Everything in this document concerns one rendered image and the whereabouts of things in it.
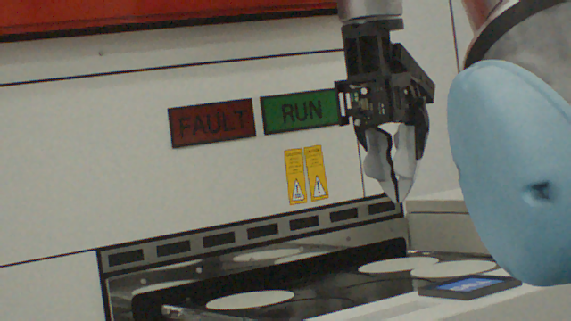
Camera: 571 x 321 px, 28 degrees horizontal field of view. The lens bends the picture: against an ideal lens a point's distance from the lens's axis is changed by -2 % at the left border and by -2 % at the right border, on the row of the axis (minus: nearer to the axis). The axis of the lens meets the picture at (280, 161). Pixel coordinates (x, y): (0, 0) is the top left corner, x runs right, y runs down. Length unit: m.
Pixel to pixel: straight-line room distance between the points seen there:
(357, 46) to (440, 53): 2.32
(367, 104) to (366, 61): 0.05
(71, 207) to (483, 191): 0.79
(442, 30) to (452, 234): 2.17
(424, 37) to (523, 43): 2.99
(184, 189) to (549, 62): 0.86
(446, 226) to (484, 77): 0.95
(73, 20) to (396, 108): 0.37
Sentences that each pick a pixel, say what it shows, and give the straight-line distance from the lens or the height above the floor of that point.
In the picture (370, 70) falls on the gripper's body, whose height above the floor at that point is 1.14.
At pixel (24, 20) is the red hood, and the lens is 1.25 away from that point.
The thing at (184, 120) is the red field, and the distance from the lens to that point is 1.38.
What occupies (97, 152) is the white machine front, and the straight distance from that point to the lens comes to 1.33.
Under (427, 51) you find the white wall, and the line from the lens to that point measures 3.58.
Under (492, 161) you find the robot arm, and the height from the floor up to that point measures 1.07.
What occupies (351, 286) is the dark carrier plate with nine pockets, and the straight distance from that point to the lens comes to 1.31.
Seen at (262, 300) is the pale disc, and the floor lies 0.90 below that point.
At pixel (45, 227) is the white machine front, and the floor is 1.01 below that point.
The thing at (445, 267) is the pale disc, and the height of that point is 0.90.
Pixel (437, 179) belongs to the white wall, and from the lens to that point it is 3.57.
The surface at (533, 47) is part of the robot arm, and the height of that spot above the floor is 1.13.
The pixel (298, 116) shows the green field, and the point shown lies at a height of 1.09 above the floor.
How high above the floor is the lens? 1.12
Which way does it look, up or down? 3 degrees down
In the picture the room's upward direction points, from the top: 7 degrees counter-clockwise
